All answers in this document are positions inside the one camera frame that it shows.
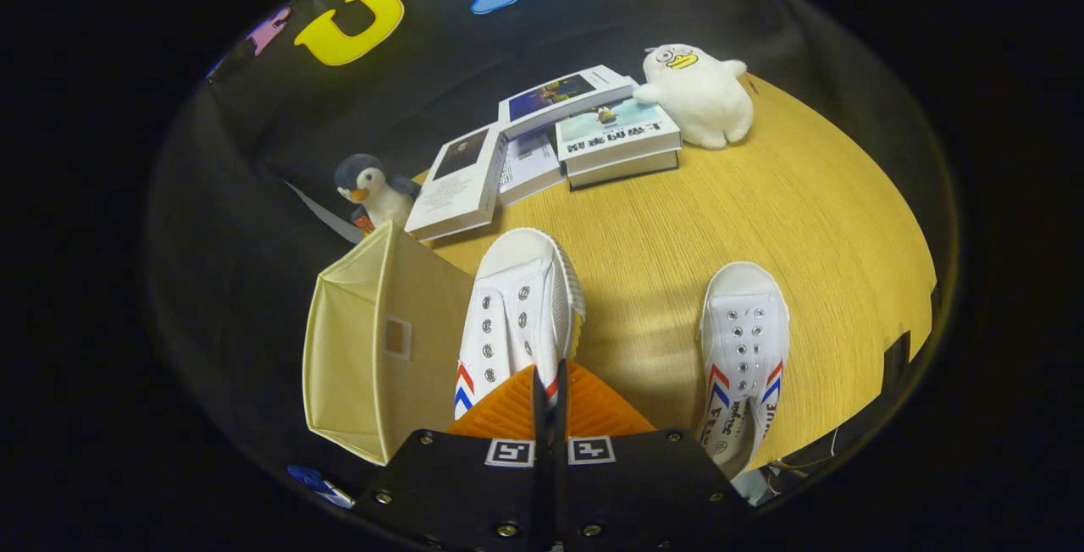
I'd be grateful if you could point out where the white book with dark portrait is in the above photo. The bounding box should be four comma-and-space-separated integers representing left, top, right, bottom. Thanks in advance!
404, 122, 509, 242

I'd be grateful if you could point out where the thin white paper book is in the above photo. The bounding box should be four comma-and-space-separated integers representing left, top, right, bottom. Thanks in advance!
498, 130, 564, 206

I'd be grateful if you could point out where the penguin plush toy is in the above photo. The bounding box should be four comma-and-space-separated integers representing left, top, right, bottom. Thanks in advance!
334, 153, 422, 235

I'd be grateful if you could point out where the thick white book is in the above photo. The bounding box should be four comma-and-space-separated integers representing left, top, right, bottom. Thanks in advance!
566, 148, 681, 190

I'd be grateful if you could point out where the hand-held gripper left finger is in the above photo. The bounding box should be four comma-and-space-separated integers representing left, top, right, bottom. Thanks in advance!
351, 363, 551, 552

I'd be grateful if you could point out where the beige fabric storage box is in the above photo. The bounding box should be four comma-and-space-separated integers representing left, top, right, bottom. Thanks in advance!
302, 220, 477, 466

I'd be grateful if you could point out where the computer monitor screen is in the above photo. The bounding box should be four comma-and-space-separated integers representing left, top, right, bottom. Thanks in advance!
286, 465, 357, 509

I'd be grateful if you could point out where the book with teal cover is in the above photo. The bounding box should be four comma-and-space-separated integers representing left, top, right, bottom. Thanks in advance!
555, 97, 683, 168

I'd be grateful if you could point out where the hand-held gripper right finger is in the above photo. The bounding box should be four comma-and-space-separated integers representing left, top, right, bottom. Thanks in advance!
550, 359, 755, 552

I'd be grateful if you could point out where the white duck plush toy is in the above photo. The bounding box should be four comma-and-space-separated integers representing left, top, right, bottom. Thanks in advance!
633, 44, 755, 150

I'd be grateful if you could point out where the white book with blue picture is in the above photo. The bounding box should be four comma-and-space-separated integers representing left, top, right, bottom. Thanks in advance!
498, 65, 638, 141

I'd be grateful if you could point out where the white canvas shoe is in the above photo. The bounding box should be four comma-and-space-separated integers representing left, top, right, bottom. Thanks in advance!
696, 261, 791, 481
453, 228, 587, 443

